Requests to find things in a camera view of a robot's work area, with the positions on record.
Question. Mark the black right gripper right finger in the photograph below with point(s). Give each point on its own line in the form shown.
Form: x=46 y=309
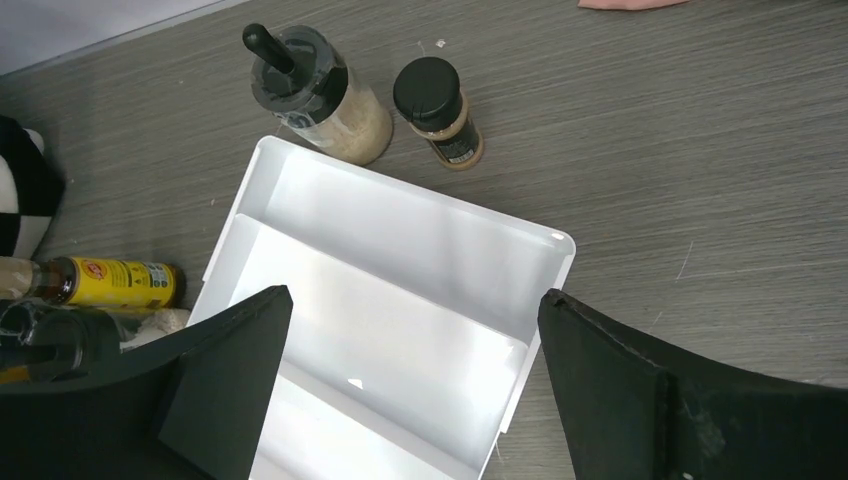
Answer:
x=633 y=406

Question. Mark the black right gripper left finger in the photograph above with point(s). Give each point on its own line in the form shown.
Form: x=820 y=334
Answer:
x=190 y=405

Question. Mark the yellow-label sauce bottle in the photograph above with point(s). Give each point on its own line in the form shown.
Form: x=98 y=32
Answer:
x=84 y=281

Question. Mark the taped black-lid grinder jar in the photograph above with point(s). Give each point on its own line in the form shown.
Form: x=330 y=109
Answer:
x=301 y=79

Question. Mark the black-lid knob grinder jar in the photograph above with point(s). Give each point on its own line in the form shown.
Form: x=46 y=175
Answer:
x=44 y=343

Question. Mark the white divided plastic tray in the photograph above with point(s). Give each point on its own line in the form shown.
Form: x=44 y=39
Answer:
x=414 y=322

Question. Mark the black white checkered blanket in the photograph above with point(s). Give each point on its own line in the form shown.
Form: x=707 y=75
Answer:
x=32 y=190

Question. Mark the small black-cap spice bottle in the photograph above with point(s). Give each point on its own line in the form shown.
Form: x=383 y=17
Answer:
x=427 y=93

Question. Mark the pink cloth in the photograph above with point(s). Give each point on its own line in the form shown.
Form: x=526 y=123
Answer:
x=627 y=5

